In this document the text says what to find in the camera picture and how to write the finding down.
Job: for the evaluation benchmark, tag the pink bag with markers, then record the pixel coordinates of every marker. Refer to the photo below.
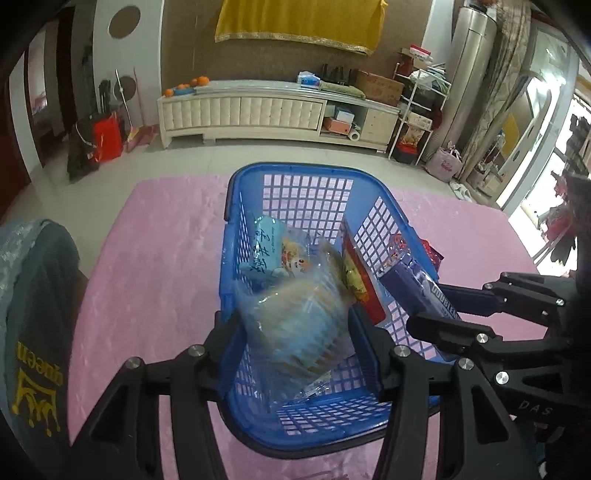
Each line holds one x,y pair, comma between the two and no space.
444,164

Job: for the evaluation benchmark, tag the purple snack packet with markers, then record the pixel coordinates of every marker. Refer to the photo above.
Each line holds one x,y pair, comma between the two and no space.
395,251

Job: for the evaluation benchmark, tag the pink quilted blanket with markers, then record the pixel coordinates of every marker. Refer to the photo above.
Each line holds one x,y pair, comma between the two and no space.
161,240

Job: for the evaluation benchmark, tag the pink dustpan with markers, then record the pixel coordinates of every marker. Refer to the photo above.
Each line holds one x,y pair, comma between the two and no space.
141,138

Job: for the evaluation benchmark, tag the red tray biscuit packet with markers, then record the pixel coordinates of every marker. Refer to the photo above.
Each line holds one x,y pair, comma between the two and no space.
358,281

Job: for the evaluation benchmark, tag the blue tissue box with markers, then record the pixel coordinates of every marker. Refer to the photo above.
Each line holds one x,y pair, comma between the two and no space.
309,80

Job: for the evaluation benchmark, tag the white paper roll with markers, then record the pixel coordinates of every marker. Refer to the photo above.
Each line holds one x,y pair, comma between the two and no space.
354,135

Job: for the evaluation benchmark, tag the dark hanging clothes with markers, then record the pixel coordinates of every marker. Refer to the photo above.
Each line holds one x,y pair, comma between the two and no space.
572,212

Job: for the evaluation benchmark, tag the white metal rack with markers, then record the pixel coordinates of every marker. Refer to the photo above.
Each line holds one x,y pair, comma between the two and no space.
420,106

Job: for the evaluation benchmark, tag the long orange cartoon packet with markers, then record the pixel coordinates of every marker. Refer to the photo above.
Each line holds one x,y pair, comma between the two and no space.
295,264

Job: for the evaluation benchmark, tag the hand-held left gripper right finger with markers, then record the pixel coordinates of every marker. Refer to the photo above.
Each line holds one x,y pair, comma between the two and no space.
369,350

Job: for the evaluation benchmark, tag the cardboard box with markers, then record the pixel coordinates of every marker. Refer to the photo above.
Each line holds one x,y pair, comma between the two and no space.
378,87

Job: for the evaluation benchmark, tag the standing air conditioner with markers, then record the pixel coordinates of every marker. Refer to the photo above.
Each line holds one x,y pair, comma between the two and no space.
471,69

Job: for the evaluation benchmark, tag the blue-purple gum packet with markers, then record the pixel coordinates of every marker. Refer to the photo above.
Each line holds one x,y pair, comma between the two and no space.
425,295

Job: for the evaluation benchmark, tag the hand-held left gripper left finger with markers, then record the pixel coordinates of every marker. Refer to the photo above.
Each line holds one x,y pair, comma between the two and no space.
219,350

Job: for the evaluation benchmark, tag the patterned curtain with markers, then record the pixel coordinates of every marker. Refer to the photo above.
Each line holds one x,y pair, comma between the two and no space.
503,83

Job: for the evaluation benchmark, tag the red bag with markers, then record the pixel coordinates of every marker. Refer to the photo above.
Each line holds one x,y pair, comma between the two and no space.
108,136

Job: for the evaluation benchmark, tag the cream padded cabinet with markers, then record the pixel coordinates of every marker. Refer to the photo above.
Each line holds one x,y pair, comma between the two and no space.
240,110

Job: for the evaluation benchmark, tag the clear round pastry packet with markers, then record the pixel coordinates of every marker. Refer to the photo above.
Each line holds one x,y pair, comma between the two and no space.
295,323

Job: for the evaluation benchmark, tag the red snack packet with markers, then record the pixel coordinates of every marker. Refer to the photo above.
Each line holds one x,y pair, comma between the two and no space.
434,258

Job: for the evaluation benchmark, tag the black bag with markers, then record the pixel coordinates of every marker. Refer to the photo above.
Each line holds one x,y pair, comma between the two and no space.
83,152

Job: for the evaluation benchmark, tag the yellow hanging cloth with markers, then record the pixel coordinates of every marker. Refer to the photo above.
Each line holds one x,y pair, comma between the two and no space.
300,21

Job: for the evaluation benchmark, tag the green cushion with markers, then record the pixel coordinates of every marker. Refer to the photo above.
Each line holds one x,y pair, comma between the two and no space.
341,89

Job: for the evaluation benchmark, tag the light blue tissue packet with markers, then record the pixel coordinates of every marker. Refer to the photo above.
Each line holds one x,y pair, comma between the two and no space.
263,249

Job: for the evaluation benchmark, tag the row of dark bottles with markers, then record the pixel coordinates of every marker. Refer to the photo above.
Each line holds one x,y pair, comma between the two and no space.
337,74

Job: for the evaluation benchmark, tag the grey printed shirt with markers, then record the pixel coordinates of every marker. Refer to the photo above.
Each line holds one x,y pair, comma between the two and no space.
37,323

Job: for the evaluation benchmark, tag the blue plastic basket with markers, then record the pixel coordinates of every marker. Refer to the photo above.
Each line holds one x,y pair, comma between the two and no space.
300,194

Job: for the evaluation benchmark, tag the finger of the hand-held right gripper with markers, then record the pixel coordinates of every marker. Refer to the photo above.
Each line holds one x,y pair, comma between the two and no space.
466,297
443,330

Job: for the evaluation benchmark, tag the white slipper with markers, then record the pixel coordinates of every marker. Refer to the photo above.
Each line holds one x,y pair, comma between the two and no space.
456,187
465,194

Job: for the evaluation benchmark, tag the orange box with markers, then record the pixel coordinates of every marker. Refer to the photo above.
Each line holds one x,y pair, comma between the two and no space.
337,124

